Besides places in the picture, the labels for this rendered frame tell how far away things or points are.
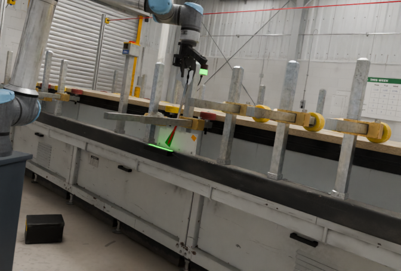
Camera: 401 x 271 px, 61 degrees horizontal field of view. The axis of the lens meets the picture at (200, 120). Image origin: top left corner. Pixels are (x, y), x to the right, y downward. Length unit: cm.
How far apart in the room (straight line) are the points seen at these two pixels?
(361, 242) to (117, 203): 163
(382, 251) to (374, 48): 776
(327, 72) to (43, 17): 791
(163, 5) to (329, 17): 814
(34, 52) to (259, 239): 136
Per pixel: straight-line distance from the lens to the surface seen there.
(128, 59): 202
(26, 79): 177
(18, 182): 173
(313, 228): 136
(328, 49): 923
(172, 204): 207
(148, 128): 182
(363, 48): 894
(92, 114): 265
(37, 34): 177
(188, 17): 159
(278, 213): 141
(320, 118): 148
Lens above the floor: 95
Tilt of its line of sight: 3 degrees down
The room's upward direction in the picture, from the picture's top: 9 degrees clockwise
